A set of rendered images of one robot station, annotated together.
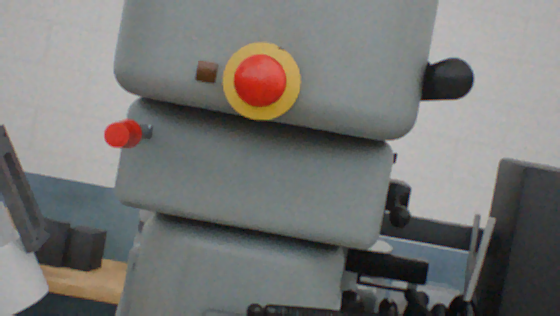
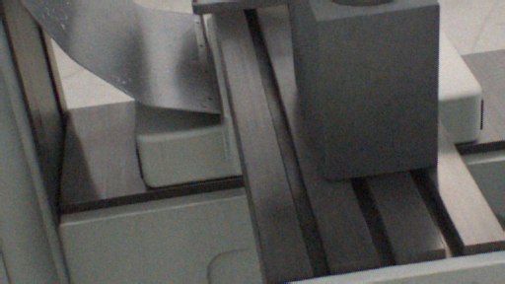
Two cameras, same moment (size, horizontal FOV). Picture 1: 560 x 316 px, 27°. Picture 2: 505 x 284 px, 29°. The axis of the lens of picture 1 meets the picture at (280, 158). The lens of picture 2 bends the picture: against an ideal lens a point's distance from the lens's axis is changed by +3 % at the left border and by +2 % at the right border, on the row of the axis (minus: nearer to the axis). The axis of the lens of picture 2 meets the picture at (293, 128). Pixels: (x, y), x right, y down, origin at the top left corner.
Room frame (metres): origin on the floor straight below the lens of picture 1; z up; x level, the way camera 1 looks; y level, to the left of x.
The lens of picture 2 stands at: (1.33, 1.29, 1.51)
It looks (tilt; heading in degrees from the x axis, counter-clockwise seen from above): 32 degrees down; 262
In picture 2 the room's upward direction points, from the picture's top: 5 degrees counter-clockwise
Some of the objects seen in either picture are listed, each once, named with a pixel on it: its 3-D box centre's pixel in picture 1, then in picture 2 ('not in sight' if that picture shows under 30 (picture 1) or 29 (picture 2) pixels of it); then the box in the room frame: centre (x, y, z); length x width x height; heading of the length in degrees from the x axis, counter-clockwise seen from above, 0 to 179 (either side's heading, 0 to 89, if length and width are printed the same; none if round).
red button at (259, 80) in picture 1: (260, 80); not in sight; (0.89, 0.03, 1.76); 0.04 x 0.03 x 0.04; 88
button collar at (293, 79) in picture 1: (262, 81); not in sight; (0.91, 0.02, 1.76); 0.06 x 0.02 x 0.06; 88
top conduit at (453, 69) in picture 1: (424, 83); not in sight; (1.17, -0.13, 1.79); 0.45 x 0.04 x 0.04; 178
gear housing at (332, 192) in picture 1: (263, 164); not in sight; (1.18, 0.02, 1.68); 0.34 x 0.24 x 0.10; 178
